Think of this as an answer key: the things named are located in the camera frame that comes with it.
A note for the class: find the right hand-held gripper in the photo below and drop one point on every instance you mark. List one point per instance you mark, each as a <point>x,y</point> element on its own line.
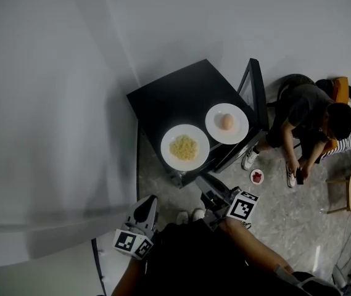
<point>241,207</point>

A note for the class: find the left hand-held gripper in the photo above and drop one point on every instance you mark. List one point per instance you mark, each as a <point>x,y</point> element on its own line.
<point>129,240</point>

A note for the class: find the white round plate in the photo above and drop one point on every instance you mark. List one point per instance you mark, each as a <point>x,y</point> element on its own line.
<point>184,165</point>
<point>240,134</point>

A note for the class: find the raw red meat pieces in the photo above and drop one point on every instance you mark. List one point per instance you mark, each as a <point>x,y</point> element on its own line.
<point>257,177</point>

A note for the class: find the pile of yellow noodles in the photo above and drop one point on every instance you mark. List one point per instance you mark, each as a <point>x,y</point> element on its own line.
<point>184,147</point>

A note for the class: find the beige egg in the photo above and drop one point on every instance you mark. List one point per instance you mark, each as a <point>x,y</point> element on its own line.
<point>227,121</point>

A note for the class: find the black mini fridge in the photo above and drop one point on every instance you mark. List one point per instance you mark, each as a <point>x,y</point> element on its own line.
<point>178,94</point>

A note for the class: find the person's left forearm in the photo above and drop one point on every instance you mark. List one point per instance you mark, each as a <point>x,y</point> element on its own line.
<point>126,279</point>

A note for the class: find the person's right forearm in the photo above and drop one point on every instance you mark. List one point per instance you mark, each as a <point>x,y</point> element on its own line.
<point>252,245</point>

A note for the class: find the person's right white shoe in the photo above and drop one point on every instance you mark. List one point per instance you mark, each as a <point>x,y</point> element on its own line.
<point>198,214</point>

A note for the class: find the person's white shoe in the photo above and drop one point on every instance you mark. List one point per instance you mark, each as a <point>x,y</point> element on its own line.
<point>198,214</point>
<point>182,217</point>

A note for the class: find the small white plate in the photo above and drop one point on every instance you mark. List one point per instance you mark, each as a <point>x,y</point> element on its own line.
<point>251,176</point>

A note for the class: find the person's left white shoe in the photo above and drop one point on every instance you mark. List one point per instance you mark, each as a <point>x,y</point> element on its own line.
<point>182,217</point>

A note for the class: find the person's black clothing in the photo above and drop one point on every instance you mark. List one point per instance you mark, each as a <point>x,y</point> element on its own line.
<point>200,264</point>

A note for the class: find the white ledge black trim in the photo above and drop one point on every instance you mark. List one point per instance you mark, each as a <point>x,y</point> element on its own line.
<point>55,248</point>

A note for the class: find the orange cushion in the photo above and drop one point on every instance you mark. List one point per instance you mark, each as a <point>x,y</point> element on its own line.
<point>340,88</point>
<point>329,146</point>

